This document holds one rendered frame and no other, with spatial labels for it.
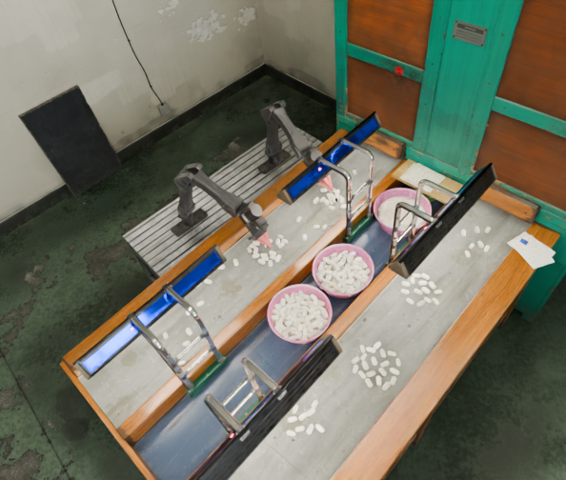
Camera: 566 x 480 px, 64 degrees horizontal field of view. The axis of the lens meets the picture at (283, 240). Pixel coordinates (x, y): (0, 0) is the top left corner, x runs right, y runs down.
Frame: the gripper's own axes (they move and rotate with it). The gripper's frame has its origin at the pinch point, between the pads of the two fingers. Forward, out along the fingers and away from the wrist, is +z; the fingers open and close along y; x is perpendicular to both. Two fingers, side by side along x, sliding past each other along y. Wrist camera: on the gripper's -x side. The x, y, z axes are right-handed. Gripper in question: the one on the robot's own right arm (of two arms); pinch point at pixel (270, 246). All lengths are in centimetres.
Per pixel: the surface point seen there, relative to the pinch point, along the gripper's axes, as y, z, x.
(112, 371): -84, -3, 8
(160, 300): -56, -16, -28
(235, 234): -4.9, -12.9, 12.8
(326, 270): 7.8, 22.2, -15.9
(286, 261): 0.1, 9.6, -4.2
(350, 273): 12.9, 29.2, -21.8
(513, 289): 47, 69, -61
